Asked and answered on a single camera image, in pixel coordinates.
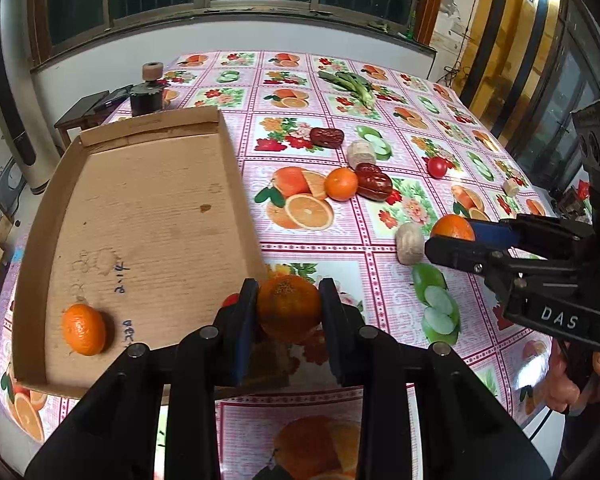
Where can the wooden glass door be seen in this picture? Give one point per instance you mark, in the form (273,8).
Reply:
(540,60)

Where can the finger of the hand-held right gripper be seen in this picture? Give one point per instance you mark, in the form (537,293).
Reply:
(460,252)
(495,233)

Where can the brown cardboard box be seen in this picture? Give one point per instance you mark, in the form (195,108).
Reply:
(155,210)

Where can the red cherry tomato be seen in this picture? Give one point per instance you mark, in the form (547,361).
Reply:
(230,300)
(437,166)

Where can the standing air conditioner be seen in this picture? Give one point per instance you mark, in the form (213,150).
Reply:
(7,110)

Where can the orange mandarin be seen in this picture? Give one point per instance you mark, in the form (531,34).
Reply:
(287,310)
(82,330)
(451,226)
(341,183)

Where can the green leafy vegetable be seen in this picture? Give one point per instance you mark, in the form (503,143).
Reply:
(352,86)

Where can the grey floor scale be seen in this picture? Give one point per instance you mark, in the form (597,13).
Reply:
(11,176)

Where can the person's right forearm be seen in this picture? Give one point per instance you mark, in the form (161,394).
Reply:
(592,442)

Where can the person's right hand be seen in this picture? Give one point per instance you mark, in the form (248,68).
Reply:
(559,385)

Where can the red jujube date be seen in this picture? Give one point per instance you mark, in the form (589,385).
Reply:
(374,181)
(326,137)

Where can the beige grinding wheel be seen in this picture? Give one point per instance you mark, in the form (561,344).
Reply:
(152,71)

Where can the black flat device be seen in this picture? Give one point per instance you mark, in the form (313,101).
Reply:
(114,95)

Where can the floral printed tablecloth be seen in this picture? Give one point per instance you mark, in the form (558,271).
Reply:
(360,260)

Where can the black electric motor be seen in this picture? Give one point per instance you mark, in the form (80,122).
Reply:
(147,99)

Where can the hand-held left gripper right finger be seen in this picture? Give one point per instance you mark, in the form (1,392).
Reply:
(330,320)

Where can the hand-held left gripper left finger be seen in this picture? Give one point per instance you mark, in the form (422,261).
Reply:
(240,345)

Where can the small green object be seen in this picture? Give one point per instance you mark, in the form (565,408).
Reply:
(405,35)

